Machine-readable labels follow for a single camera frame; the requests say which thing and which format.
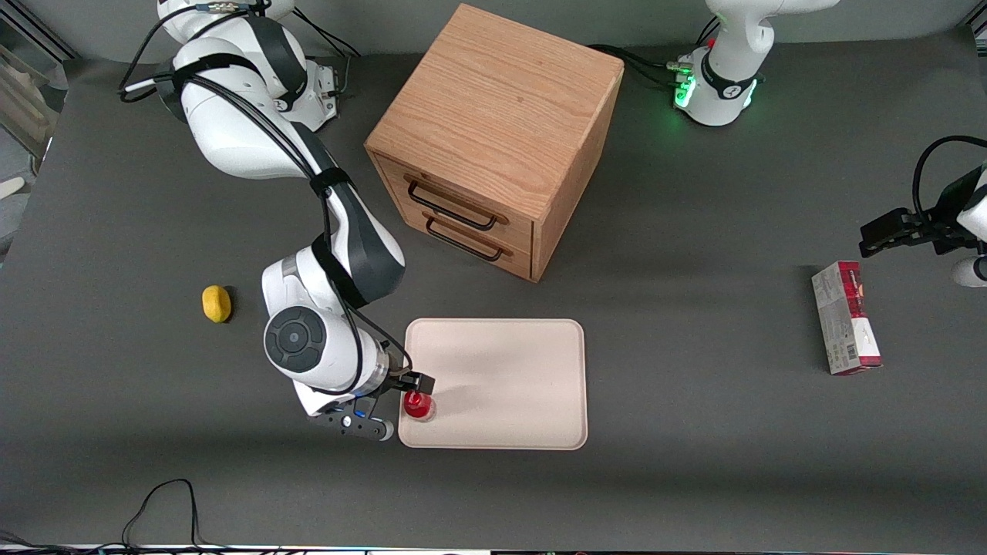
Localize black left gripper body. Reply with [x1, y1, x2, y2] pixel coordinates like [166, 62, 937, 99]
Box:
[913, 205, 982, 257]

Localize beige plastic tray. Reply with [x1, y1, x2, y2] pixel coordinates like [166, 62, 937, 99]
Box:
[398, 318, 588, 451]

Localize red tartan cardboard box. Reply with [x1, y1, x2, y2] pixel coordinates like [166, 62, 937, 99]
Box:
[811, 261, 883, 376]

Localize yellow lemon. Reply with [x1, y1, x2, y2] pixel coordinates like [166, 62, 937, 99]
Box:
[202, 285, 232, 324]

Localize wooden two-drawer cabinet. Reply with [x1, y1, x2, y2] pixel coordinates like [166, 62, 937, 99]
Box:
[364, 3, 625, 284]

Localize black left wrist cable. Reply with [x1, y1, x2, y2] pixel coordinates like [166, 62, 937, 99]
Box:
[912, 135, 987, 226]

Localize black metal drawer handle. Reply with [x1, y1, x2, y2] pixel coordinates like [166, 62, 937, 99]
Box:
[425, 217, 507, 263]
[406, 179, 499, 232]

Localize black looped table cable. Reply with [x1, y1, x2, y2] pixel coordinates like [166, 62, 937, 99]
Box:
[0, 478, 232, 553]

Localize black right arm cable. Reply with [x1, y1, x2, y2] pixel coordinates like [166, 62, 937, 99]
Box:
[117, 0, 414, 395]

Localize black left arm base cable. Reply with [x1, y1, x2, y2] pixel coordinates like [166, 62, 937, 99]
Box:
[589, 15, 722, 92]

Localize aluminium frame rail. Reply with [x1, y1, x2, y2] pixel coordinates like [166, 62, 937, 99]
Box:
[0, 0, 79, 62]

